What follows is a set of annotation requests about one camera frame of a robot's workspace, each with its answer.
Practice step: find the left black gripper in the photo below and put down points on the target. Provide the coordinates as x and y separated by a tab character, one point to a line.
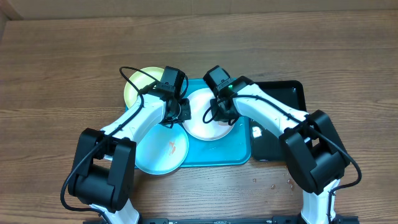
185	115

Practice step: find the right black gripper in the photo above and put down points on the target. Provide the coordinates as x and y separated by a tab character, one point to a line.
220	116

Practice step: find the white plate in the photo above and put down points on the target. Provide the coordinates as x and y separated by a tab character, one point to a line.
199	103

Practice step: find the light blue plate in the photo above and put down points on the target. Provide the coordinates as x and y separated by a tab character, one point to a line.
162	150

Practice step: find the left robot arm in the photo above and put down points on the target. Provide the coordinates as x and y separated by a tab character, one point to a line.
102	174

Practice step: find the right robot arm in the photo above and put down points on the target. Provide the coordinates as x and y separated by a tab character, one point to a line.
313	151

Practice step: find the teal plastic tray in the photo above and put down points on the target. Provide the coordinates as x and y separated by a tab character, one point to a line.
231	150

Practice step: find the black rectangular tray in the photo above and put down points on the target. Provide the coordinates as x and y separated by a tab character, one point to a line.
264	145

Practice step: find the yellow-green plate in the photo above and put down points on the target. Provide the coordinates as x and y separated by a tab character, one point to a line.
140	80

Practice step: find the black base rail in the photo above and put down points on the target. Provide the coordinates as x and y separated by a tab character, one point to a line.
295	219

